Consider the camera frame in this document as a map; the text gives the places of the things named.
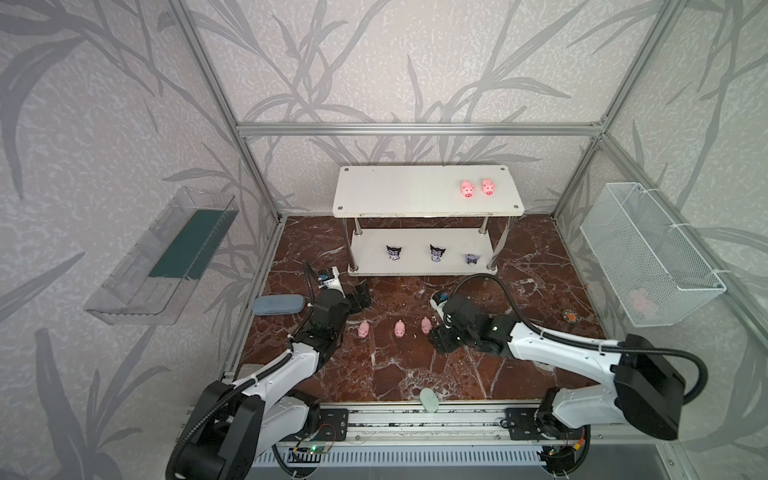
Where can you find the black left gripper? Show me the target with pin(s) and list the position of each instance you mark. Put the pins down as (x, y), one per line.
(355, 294)

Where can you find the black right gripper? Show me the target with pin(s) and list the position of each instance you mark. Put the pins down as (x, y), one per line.
(447, 327)

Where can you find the pink pig toy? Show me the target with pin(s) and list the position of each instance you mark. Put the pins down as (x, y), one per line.
(488, 186)
(426, 325)
(467, 189)
(363, 329)
(399, 329)

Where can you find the dark cartoon figure toy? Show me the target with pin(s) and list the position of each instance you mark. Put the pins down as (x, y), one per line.
(394, 252)
(436, 253)

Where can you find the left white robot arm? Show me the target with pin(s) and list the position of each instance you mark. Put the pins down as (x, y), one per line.
(258, 408)

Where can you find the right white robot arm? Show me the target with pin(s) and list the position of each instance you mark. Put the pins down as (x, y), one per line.
(632, 383)

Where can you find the white two-tier shelf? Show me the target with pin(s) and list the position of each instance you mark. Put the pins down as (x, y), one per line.
(418, 205)

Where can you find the blue fabric glasses case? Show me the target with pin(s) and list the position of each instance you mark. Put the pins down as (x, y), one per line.
(278, 305)

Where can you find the pale green oval object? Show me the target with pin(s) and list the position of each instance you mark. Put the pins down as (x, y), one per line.
(429, 400)

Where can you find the small round orange object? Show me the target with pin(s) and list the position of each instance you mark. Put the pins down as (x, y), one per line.
(570, 316)

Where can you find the pink toy in basket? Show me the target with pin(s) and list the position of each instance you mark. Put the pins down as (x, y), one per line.
(641, 302)

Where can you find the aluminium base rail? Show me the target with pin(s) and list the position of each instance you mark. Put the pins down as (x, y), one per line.
(399, 425)

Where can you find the clear plastic wall bin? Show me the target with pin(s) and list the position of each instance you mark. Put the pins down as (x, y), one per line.
(156, 279)

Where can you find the white wire mesh basket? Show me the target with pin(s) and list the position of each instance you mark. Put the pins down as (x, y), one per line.
(638, 245)

